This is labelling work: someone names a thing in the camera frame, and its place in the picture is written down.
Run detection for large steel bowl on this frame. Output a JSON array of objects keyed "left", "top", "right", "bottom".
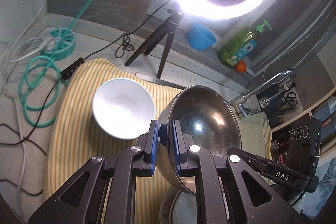
[{"left": 157, "top": 85, "right": 242, "bottom": 195}]

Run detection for white ceramic bowl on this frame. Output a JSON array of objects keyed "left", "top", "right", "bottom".
[{"left": 92, "top": 78, "right": 156, "bottom": 140}]

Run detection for chrome kitchen faucet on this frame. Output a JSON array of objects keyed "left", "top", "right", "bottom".
[{"left": 228, "top": 68, "right": 296, "bottom": 118}]

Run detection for black scissors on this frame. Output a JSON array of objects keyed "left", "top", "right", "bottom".
[{"left": 282, "top": 92, "right": 298, "bottom": 107}]

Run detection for yellow striped towel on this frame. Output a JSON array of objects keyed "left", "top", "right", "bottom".
[{"left": 43, "top": 58, "right": 272, "bottom": 223}]

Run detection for orange fruit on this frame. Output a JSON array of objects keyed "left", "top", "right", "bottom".
[{"left": 234, "top": 60, "right": 247, "bottom": 73}]

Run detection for green dish soap bottle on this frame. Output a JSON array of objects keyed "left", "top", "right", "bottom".
[{"left": 218, "top": 19, "right": 272, "bottom": 67}]

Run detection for blue plastic bowl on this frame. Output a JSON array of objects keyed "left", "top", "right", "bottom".
[{"left": 187, "top": 22, "right": 217, "bottom": 51}]

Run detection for teal round power strip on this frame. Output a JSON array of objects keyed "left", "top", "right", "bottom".
[{"left": 43, "top": 28, "right": 76, "bottom": 61}]

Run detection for teal coiled cable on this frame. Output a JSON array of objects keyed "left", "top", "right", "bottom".
[{"left": 18, "top": 0, "right": 123, "bottom": 128}]

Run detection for black inline cable controller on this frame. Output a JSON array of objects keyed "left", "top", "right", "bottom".
[{"left": 60, "top": 57, "right": 84, "bottom": 80}]

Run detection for white cable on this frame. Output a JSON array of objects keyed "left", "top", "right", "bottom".
[{"left": 4, "top": 0, "right": 57, "bottom": 64}]

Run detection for black cable with knot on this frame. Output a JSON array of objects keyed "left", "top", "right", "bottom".
[{"left": 0, "top": 0, "right": 173, "bottom": 147}]

